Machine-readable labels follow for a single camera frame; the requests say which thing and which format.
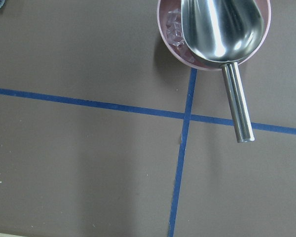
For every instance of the pink bowl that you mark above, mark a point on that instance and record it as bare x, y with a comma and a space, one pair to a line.
164, 6

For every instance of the metal scoop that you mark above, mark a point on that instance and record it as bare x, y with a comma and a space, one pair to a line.
220, 34

